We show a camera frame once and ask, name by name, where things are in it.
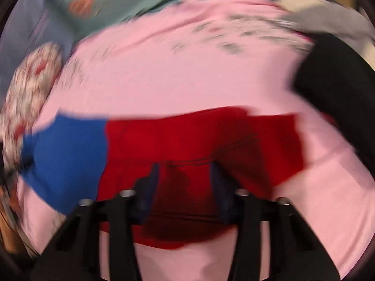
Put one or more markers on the grey sweatshirt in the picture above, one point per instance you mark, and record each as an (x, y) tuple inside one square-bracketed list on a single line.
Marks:
[(330, 18)]

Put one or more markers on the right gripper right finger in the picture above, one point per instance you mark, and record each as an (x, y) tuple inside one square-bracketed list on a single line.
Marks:
[(296, 253)]

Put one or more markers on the black folded garment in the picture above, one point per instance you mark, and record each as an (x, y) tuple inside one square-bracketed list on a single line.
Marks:
[(337, 81)]

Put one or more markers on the red floral folded quilt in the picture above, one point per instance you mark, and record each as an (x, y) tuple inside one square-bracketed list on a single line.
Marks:
[(29, 88)]

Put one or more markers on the blue and red pants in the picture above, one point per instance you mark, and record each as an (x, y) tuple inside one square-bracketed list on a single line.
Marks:
[(74, 159)]

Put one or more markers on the cream quilted pillow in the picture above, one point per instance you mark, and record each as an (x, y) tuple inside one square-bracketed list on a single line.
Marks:
[(365, 47)]

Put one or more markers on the pink floral bed sheet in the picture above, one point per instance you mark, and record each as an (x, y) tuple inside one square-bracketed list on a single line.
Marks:
[(200, 55)]

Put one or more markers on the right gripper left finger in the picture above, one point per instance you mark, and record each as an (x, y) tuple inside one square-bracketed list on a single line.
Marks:
[(74, 254)]

